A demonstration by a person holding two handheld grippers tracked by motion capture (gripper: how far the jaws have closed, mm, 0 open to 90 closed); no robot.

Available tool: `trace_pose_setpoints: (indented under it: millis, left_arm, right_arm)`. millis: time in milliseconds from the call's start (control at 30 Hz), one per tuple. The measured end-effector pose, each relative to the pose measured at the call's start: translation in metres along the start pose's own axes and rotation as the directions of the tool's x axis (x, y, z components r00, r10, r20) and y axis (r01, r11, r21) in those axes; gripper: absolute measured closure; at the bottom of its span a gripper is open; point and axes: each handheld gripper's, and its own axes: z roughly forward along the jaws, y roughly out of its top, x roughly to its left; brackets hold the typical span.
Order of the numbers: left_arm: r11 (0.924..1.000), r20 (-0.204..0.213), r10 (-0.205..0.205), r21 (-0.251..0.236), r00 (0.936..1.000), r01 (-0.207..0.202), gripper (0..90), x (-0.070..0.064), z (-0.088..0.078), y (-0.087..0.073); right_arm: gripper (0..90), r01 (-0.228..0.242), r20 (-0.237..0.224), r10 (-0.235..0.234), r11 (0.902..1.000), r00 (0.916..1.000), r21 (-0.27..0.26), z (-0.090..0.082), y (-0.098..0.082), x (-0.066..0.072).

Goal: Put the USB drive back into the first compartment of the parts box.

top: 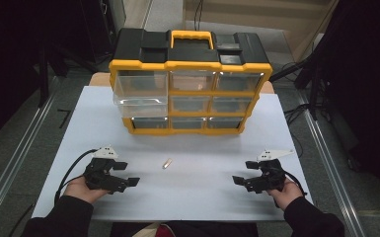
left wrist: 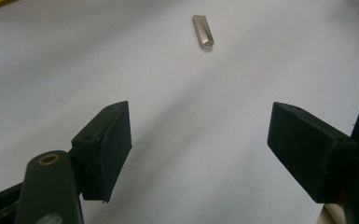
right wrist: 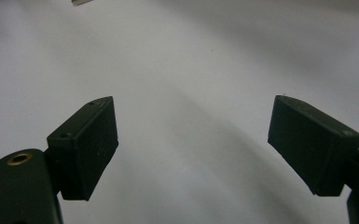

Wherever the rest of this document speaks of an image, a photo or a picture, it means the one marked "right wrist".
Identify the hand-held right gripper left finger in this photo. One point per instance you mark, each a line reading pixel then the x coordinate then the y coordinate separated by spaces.
pixel 84 149

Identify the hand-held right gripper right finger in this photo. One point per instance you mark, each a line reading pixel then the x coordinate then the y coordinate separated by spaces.
pixel 307 146

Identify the small pale flat object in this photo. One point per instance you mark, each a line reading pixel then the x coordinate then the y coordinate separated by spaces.
pixel 80 2

